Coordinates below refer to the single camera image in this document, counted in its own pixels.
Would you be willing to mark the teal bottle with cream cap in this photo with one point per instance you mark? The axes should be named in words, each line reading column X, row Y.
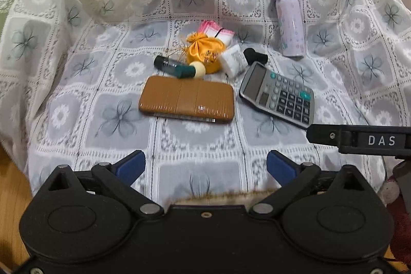
column 175, row 68

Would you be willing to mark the orange satin pouch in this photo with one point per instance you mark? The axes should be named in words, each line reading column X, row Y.
column 205, row 51

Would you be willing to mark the pink-edged white cloth bundle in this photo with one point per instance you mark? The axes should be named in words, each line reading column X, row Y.
column 208, row 28

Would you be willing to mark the brown leather wallet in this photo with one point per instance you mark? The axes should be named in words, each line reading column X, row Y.
column 183, row 99

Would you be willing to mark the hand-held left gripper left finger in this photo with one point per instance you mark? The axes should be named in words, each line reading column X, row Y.
column 131, row 165

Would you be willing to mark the purple water bottle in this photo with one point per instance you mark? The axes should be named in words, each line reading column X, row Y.
column 290, row 30

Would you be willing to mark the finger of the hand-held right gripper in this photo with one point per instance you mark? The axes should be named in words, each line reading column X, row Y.
column 353, row 137

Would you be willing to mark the grey calculator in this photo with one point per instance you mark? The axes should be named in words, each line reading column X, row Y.
column 273, row 91

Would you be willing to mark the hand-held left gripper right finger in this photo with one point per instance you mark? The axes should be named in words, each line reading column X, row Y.
column 281, row 166

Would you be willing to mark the small black cylinder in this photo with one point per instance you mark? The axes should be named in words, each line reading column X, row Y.
column 255, row 56

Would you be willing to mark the floral lace tablecloth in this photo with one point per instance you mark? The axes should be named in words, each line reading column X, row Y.
column 199, row 139

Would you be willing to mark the woven basket with floral lining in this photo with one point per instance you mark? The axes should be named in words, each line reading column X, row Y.
column 221, row 197

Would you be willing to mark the white tissue pack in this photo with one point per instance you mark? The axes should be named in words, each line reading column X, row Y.
column 234, row 62

